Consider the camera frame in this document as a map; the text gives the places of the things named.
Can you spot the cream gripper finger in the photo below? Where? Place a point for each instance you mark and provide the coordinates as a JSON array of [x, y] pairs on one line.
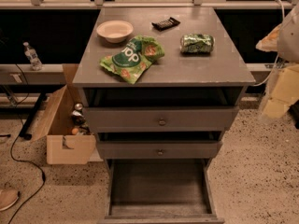
[[282, 91], [269, 42]]

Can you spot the crushed green soda can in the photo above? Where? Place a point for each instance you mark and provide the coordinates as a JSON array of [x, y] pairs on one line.
[[197, 43]]

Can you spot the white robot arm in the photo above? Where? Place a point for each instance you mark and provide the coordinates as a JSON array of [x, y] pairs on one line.
[[288, 39]]

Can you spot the grey drawer cabinet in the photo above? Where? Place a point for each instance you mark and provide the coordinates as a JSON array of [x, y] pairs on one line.
[[215, 79]]

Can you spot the grey top drawer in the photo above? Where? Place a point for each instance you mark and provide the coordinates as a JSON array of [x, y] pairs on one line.
[[153, 119]]

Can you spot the grey middle drawer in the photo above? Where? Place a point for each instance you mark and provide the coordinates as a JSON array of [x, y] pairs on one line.
[[159, 150]]

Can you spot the grey open bottom drawer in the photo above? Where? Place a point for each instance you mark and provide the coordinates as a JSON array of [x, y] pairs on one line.
[[159, 192]]

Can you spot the green chip bag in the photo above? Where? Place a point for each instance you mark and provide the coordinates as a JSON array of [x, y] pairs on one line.
[[137, 56]]

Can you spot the white bowl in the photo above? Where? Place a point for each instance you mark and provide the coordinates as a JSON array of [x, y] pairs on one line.
[[115, 31]]

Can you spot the items in cardboard box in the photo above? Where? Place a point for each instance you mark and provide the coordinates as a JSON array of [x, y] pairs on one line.
[[80, 124]]

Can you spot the cardboard box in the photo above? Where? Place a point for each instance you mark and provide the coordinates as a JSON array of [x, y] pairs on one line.
[[57, 126]]

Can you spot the clear water bottle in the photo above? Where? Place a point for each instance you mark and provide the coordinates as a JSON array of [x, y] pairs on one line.
[[32, 56]]

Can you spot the white shoe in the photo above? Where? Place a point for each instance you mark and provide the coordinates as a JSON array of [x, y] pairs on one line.
[[8, 197]]

